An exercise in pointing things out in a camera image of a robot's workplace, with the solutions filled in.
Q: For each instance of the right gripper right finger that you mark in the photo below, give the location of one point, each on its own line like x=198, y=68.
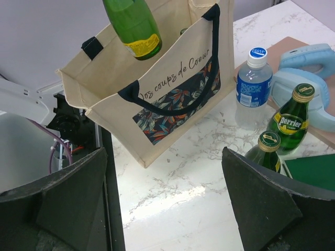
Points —
x=274, y=212

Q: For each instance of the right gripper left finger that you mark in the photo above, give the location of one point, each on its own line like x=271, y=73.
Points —
x=55, y=212

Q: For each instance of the blue cap water bottle front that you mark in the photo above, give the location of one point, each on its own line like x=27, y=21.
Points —
x=253, y=87

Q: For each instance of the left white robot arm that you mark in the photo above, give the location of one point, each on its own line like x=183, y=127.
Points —
x=49, y=110

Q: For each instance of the beige canvas tote bag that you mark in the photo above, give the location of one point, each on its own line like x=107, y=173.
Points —
x=148, y=105

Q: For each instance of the green binder folder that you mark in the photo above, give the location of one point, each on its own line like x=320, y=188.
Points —
x=314, y=170

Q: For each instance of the light blue headphones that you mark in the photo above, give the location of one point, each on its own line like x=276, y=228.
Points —
x=309, y=66

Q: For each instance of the green glass bottle yellow cap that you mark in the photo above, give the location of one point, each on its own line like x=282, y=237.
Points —
x=182, y=31

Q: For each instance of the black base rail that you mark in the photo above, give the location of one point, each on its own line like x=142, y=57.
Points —
x=113, y=220

